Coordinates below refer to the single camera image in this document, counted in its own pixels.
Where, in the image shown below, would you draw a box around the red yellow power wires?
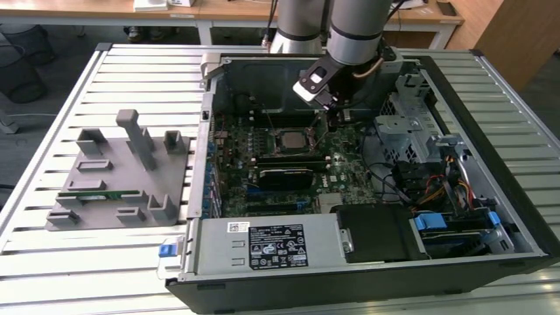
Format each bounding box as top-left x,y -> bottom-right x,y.
411,156 -> 477,211

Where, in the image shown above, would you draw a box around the CPU socket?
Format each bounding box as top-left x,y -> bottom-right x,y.
271,127 -> 320,156

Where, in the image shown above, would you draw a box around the silver metal drive cage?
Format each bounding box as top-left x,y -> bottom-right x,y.
372,72 -> 445,165

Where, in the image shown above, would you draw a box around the wooden cabinet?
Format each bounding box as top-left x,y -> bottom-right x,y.
445,0 -> 560,93

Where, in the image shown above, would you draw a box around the blue disk carrier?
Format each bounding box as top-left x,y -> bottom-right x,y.
413,211 -> 500,236

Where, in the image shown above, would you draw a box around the green motherboard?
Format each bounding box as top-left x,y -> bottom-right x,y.
212,111 -> 383,218

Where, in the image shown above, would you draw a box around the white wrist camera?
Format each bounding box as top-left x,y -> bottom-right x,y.
292,56 -> 343,111

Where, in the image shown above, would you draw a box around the silver disk bay frame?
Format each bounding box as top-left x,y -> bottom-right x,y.
431,134 -> 487,214

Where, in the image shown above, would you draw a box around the metal socket cover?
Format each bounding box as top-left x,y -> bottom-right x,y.
305,111 -> 336,149

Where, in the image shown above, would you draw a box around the grey wrist-mounted box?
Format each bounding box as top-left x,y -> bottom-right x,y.
376,47 -> 404,75

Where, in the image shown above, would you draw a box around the RAM slot white latches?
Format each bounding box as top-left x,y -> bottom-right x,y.
257,165 -> 329,171
249,117 -> 321,123
248,109 -> 320,116
256,158 -> 328,164

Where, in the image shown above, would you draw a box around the grey parts rack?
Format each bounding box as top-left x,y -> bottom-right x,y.
44,109 -> 197,233

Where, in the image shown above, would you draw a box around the black PC case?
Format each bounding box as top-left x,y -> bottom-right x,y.
164,49 -> 560,314

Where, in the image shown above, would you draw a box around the grey metal foot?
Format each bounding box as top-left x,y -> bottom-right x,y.
0,108 -> 21,135

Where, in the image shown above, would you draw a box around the green RAM stick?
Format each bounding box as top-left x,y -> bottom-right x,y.
57,189 -> 143,200

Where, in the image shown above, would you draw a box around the black round bin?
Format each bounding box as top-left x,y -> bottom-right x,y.
0,44 -> 48,105

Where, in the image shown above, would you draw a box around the dark shoe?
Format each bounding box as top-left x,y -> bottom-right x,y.
147,26 -> 181,41
125,26 -> 147,43

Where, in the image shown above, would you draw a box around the black mesh waste bin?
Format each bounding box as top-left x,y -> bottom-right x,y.
0,24 -> 57,66

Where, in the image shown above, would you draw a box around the black plastic air shroud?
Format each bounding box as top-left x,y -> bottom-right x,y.
335,203 -> 429,264

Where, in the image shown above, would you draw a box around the white cardboard box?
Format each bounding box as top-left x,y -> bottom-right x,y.
133,0 -> 169,12

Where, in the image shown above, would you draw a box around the grey power supply unit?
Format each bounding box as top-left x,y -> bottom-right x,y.
192,215 -> 348,276

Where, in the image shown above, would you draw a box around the black expansion slot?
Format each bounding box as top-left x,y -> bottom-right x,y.
245,203 -> 299,213

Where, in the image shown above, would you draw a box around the silver CPU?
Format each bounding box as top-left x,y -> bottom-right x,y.
281,129 -> 311,149

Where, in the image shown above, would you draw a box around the silver chipset heatsink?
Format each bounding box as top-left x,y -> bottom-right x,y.
317,192 -> 348,211

